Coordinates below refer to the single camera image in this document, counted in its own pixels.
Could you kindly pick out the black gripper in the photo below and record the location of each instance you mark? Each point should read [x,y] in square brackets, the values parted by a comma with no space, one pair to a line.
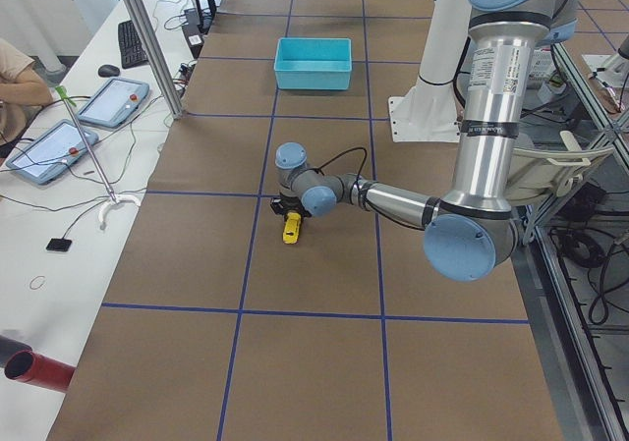
[291,205]

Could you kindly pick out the yellow beetle toy car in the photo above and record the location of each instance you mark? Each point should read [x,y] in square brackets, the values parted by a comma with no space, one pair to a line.
[292,227]

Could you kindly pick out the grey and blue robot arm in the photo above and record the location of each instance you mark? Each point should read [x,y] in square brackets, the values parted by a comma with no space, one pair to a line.
[469,230]

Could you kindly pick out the light blue plastic bin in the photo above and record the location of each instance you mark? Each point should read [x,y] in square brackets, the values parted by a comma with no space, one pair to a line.
[310,63]

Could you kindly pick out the teach pendant tablet far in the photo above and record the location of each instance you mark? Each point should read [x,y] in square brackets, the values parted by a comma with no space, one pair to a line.
[114,103]

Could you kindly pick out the teach pendant tablet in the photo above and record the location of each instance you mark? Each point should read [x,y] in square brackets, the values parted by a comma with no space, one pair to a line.
[50,155]
[114,103]

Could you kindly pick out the black keyboard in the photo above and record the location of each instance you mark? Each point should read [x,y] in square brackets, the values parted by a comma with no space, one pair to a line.
[130,46]

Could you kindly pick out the black computer mouse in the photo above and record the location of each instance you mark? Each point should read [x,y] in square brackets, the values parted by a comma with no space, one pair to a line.
[108,71]

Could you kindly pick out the small black square pad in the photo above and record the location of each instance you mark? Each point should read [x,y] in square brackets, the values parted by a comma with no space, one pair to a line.
[59,245]

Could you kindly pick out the teach pendant tablet near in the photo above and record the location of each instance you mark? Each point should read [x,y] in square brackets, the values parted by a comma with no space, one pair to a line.
[50,155]

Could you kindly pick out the white plastic chair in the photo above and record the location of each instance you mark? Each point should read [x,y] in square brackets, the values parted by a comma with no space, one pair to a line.
[535,173]

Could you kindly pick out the metal rod white stand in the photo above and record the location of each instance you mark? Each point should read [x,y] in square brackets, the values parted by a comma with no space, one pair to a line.
[114,199]

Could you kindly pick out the seated person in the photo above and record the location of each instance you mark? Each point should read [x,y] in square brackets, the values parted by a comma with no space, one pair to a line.
[23,93]

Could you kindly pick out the red and black tube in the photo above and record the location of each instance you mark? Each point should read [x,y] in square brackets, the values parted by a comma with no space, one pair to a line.
[21,363]

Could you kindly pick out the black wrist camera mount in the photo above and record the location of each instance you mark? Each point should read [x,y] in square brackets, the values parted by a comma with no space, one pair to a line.
[277,205]

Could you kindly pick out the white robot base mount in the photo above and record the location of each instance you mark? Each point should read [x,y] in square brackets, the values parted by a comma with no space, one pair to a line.
[428,111]

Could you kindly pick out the aluminium frame post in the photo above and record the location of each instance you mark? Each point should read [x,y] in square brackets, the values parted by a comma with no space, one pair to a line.
[156,60]

